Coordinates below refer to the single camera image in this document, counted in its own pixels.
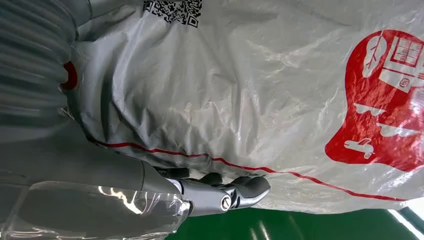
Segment green conveyor belt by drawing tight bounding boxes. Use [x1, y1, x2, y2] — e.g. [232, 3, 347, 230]
[164, 198, 424, 240]

